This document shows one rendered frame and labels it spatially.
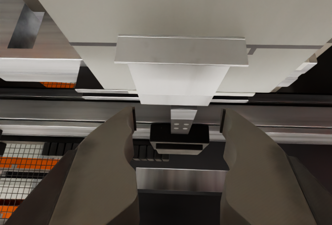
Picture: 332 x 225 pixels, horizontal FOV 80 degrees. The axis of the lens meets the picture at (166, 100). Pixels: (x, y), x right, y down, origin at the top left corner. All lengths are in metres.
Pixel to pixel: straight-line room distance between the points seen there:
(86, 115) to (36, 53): 0.27
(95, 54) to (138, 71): 0.04
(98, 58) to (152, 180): 0.13
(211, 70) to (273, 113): 0.37
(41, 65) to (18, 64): 0.03
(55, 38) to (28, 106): 0.34
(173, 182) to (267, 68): 0.14
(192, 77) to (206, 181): 0.10
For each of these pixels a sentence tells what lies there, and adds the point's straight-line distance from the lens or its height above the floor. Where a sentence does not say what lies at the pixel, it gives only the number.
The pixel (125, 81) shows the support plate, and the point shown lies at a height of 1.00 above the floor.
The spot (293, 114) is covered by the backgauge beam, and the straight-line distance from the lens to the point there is 0.55.
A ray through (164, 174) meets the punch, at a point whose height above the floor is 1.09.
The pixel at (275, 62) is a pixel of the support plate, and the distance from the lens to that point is 0.19.
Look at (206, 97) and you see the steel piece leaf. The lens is 0.23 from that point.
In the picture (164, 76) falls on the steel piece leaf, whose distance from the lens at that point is 0.18.
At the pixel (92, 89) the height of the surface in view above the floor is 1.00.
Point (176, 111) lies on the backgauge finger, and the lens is 0.27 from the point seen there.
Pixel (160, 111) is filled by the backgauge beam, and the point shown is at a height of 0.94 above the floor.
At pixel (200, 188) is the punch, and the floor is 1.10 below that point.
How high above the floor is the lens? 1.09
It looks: 21 degrees down
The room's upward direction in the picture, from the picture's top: 178 degrees counter-clockwise
